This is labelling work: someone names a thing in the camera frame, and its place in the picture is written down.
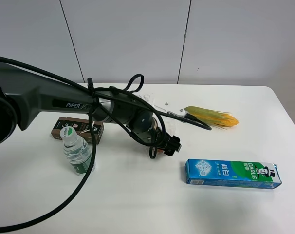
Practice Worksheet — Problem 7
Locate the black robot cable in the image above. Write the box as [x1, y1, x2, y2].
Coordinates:
[0, 55, 212, 234]

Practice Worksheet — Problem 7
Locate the brown coffee capsule box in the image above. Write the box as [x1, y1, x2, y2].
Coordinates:
[51, 117, 104, 144]

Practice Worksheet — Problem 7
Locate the clear water bottle green label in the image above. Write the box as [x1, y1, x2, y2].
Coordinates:
[60, 126, 92, 176]

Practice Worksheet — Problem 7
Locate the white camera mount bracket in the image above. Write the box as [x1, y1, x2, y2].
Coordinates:
[154, 102, 187, 118]

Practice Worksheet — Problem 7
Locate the orange pastry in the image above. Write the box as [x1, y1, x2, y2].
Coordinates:
[140, 118, 176, 159]

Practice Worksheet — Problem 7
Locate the blue Darlie toothpaste box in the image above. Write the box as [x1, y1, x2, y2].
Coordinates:
[184, 159, 282, 189]

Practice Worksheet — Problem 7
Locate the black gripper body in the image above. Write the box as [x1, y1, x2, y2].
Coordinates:
[154, 128, 181, 156]

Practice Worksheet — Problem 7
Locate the toy corn cob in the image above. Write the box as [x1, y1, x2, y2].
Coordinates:
[184, 106, 239, 128]

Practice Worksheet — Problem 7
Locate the white cardboard box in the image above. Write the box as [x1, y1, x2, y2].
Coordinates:
[135, 93, 154, 105]

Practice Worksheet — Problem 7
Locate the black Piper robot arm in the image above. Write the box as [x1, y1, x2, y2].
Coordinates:
[0, 58, 181, 156]

